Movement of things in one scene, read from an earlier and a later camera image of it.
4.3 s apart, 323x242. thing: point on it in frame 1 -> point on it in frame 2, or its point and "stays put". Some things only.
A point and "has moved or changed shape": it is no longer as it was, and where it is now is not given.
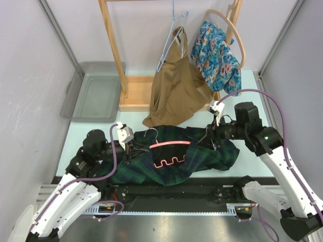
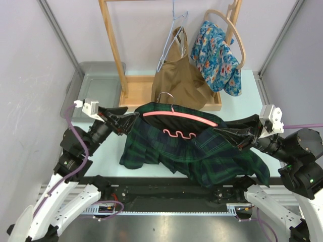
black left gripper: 131,152 -> 124,122
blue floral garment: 212,54 stays put
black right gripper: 214,131 -> 238,136
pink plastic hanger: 166,143 -> 178,115
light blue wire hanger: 160,64 stays put
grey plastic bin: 93,93 stays put
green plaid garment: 164,155 has moved or changed shape
